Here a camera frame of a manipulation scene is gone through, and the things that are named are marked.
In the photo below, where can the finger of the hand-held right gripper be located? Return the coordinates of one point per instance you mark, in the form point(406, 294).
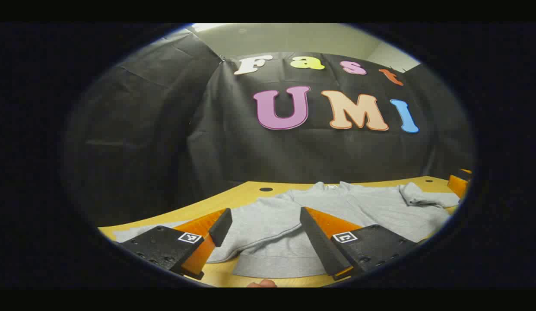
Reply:
point(458, 185)

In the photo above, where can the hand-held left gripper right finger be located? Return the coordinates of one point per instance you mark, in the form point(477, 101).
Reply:
point(319, 242)

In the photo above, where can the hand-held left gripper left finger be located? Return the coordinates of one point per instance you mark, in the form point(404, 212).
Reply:
point(220, 226)

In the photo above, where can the grey sweatshirt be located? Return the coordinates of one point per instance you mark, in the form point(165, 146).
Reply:
point(272, 216)

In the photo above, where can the black backdrop cloth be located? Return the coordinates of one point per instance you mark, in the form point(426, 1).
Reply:
point(233, 151)

